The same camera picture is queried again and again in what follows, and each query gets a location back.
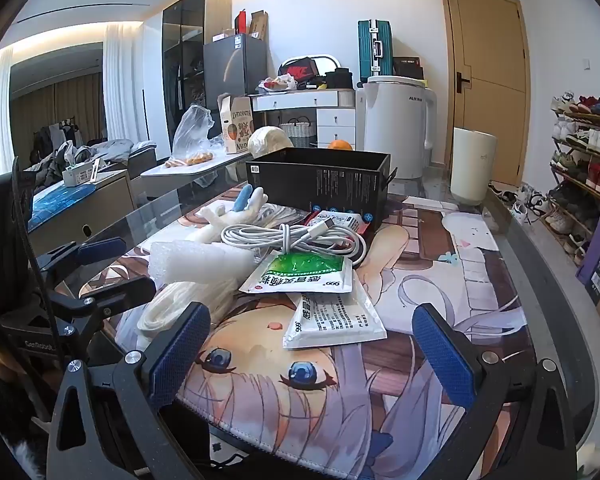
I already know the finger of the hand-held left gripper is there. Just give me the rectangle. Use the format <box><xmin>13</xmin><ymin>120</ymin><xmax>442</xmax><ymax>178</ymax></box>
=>
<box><xmin>34</xmin><ymin>237</ymin><xmax>128</xmax><ymax>287</ymax></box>
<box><xmin>49</xmin><ymin>276</ymin><xmax>157</xmax><ymax>322</ymax></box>

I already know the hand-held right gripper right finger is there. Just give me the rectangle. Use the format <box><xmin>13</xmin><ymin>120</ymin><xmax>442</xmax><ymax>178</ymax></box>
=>
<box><xmin>412</xmin><ymin>304</ymin><xmax>582</xmax><ymax>480</ymax></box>

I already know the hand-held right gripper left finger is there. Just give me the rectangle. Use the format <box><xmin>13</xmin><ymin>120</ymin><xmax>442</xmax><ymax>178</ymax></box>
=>
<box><xmin>46</xmin><ymin>301</ymin><xmax>213</xmax><ymax>480</ymax></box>

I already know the bagged white cable bundle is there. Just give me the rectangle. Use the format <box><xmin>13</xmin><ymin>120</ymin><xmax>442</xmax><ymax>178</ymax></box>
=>
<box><xmin>136</xmin><ymin>279</ymin><xmax>233</xmax><ymax>342</ymax></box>

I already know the white foam sheet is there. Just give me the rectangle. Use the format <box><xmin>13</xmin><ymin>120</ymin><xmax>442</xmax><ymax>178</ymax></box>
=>
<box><xmin>149</xmin><ymin>239</ymin><xmax>257</xmax><ymax>287</ymax></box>

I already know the white medicine sachet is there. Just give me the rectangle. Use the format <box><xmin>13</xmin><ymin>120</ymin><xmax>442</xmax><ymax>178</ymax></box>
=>
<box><xmin>282</xmin><ymin>292</ymin><xmax>387</xmax><ymax>350</ymax></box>

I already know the white and blue plush toy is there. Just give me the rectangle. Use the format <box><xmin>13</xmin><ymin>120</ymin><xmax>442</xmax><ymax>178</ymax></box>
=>
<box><xmin>195</xmin><ymin>186</ymin><xmax>272</xmax><ymax>247</ymax></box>

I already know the green medicine sachet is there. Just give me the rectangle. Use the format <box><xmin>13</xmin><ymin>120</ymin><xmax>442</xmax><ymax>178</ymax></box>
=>
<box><xmin>238</xmin><ymin>251</ymin><xmax>355</xmax><ymax>295</ymax></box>

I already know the black cardboard box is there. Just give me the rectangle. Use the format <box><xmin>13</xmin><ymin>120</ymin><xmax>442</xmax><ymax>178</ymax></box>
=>
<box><xmin>246</xmin><ymin>149</ymin><xmax>392</xmax><ymax>234</ymax></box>

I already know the person's left forearm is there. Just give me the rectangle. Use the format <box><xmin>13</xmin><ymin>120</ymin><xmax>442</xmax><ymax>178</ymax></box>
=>
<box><xmin>0</xmin><ymin>350</ymin><xmax>48</xmax><ymax>480</ymax></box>

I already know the blue patterned cloth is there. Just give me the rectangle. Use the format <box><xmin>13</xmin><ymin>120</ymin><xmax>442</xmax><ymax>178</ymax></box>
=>
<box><xmin>31</xmin><ymin>184</ymin><xmax>100</xmax><ymax>222</ymax></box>

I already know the cartoon printed desk mat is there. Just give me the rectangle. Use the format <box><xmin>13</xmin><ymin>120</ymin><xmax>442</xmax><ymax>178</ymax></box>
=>
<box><xmin>77</xmin><ymin>194</ymin><xmax>539</xmax><ymax>477</ymax></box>

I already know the bed with clothes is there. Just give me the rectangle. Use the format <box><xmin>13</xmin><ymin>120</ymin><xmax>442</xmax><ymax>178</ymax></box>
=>
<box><xmin>22</xmin><ymin>136</ymin><xmax>159</xmax><ymax>196</ymax></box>

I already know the white side table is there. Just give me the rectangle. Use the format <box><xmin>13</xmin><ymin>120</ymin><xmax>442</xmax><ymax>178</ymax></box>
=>
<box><xmin>140</xmin><ymin>150</ymin><xmax>253</xmax><ymax>179</ymax></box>

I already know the clear plastic snack bag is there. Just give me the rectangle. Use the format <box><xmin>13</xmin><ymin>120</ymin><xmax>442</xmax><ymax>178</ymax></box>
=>
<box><xmin>165</xmin><ymin>104</ymin><xmax>216</xmax><ymax>169</ymax></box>

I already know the white curtain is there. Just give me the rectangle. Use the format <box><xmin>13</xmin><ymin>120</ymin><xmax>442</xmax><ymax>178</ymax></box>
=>
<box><xmin>102</xmin><ymin>22</ymin><xmax>146</xmax><ymax>144</ymax></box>

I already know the red and white flat packet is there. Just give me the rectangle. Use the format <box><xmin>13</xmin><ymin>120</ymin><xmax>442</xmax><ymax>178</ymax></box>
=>
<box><xmin>304</xmin><ymin>209</ymin><xmax>370</xmax><ymax>235</ymax></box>

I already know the purple cardboard box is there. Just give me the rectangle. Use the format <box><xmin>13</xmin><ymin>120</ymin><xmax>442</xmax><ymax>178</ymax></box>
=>
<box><xmin>575</xmin><ymin>199</ymin><xmax>600</xmax><ymax>288</ymax></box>

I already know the white fruit carton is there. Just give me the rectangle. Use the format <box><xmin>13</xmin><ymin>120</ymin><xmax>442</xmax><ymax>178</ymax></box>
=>
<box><xmin>217</xmin><ymin>93</ymin><xmax>255</xmax><ymax>155</ymax></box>

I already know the cream cylindrical bin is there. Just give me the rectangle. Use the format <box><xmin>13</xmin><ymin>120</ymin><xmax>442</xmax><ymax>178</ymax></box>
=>
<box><xmin>449</xmin><ymin>127</ymin><xmax>498</xmax><ymax>207</ymax></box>

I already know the white paper roll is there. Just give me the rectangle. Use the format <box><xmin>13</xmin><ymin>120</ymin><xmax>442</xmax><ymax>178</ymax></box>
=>
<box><xmin>247</xmin><ymin>126</ymin><xmax>295</xmax><ymax>157</ymax></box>

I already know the black glass cabinet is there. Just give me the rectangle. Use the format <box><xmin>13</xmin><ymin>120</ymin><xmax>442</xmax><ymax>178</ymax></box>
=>
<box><xmin>161</xmin><ymin>0</ymin><xmax>233</xmax><ymax>152</ymax></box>

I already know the dark grey fridge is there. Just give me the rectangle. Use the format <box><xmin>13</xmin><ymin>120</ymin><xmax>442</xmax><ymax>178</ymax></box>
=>
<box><xmin>203</xmin><ymin>33</ymin><xmax>269</xmax><ymax>112</ymax></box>

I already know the grey wicker basket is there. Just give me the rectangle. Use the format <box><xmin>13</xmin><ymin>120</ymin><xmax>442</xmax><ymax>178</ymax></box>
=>
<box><xmin>278</xmin><ymin>117</ymin><xmax>317</xmax><ymax>149</ymax></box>

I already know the white electric kettle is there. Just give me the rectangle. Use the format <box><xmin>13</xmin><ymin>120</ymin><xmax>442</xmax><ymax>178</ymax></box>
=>
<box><xmin>362</xmin><ymin>75</ymin><xmax>437</xmax><ymax>181</ymax></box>

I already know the shoe rack with shoes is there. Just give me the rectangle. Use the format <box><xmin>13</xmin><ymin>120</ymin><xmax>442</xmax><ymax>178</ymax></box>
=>
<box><xmin>542</xmin><ymin>91</ymin><xmax>600</xmax><ymax>267</ymax></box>

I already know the white vanity desk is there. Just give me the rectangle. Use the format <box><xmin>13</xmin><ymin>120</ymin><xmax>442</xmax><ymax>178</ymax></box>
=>
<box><xmin>250</xmin><ymin>88</ymin><xmax>357</xmax><ymax>150</ymax></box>

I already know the red and black shoe box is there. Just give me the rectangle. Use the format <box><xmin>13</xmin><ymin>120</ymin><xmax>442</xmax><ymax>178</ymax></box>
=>
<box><xmin>278</xmin><ymin>58</ymin><xmax>317</xmax><ymax>81</ymax></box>

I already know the wooden door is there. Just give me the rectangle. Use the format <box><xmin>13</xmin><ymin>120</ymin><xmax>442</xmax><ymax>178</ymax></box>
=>
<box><xmin>439</xmin><ymin>0</ymin><xmax>532</xmax><ymax>187</ymax></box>

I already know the black flat box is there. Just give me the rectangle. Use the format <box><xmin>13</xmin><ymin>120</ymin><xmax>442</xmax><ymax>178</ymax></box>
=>
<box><xmin>393</xmin><ymin>55</ymin><xmax>425</xmax><ymax>81</ymax></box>

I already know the black bag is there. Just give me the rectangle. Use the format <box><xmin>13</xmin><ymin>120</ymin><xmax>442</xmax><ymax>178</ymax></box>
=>
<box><xmin>324</xmin><ymin>67</ymin><xmax>355</xmax><ymax>90</ymax></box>

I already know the teal suitcase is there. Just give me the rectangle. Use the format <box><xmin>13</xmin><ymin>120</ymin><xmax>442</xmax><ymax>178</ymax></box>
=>
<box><xmin>357</xmin><ymin>19</ymin><xmax>395</xmax><ymax>84</ymax></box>

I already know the white charging cable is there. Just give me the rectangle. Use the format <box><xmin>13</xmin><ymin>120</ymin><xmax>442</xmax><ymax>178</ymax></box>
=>
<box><xmin>221</xmin><ymin>211</ymin><xmax>369</xmax><ymax>269</ymax></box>

